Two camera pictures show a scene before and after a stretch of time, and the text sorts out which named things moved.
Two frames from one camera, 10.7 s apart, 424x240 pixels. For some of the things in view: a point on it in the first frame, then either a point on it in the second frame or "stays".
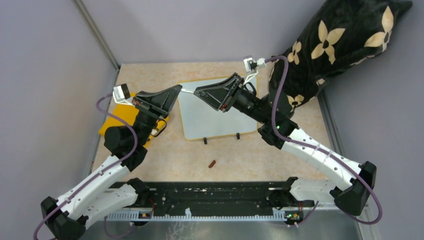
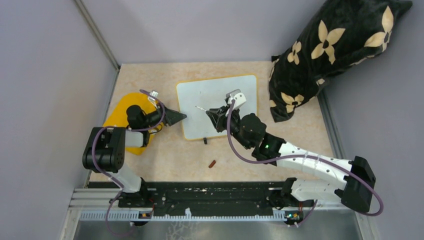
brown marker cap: [212, 164] stays
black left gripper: [159, 103] to [171, 117]
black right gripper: [222, 96] to [219, 117]
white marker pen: [188, 90] to [200, 108]
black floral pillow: [344, 32] stays
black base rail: [254, 195] stays
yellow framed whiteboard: [201, 119] stays
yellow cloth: [127, 113] stays
